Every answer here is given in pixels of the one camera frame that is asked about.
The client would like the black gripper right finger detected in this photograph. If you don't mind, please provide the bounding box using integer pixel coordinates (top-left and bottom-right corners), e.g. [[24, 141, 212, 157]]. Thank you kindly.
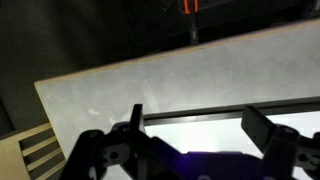
[[240, 105, 320, 180]]

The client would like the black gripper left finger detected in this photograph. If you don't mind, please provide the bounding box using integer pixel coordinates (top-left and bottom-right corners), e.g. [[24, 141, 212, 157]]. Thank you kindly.
[[59, 103, 188, 180]]

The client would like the light wooden slatted chair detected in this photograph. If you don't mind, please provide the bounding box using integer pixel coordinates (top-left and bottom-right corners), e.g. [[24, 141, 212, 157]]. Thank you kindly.
[[0, 121, 68, 180]]

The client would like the black framed whiteboard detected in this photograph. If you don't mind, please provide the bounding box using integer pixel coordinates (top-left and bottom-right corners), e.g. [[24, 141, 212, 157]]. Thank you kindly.
[[143, 95, 320, 180]]

